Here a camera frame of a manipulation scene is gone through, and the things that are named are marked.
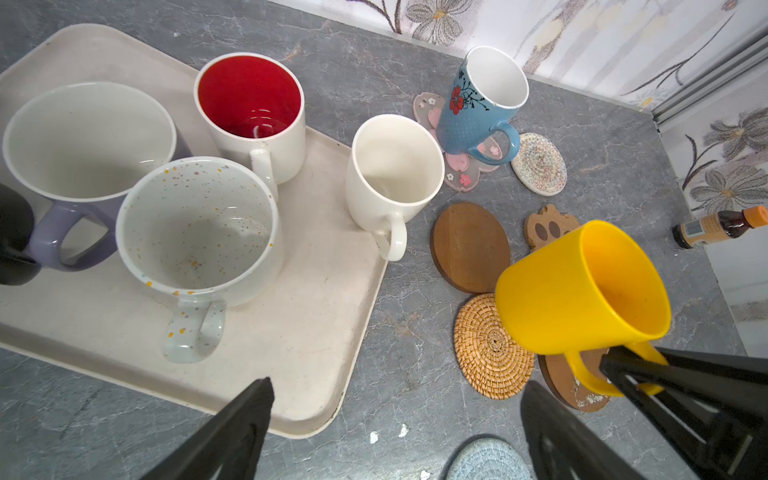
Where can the yellow mug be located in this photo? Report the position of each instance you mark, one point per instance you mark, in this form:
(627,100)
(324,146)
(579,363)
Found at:
(594,288)

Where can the blue mug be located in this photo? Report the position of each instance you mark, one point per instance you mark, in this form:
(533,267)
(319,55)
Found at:
(487,92)

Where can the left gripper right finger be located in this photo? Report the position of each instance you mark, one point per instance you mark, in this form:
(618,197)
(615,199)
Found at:
(561,446)

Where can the dark brown glossy round coaster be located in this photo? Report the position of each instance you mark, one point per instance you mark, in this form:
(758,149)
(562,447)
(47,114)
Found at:
(566,388)

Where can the brown paw print coaster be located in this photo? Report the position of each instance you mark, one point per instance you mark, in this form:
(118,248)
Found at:
(548,225)

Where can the lavender mug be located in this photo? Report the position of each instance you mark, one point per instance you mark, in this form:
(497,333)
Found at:
(85,146)

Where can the red interior white mug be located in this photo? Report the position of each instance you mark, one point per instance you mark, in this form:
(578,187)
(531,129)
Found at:
(254,108)

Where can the white braided round coaster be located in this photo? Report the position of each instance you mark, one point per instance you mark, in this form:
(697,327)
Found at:
(539,165)

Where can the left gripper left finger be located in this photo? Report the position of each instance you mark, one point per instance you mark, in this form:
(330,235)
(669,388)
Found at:
(229,445)

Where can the grey blue round coaster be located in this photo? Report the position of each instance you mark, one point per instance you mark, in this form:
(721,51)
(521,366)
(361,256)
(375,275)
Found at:
(488,458)

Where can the pink cherry blossom coaster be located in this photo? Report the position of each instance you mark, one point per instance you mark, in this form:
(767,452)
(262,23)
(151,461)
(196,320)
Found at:
(462,171)

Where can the brown round wooden coaster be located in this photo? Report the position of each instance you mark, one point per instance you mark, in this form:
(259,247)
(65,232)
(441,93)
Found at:
(469,247)

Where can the beige plastic tray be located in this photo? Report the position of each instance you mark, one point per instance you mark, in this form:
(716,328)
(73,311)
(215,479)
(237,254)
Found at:
(304,331)

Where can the small brown bottle orange cap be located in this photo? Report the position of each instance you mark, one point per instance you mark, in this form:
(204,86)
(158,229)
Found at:
(718,227)

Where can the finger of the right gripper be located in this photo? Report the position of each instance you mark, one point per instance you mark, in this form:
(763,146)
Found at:
(717,425)
(690,375)

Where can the woven rattan round coaster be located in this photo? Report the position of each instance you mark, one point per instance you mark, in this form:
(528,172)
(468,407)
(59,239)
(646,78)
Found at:
(494,364)

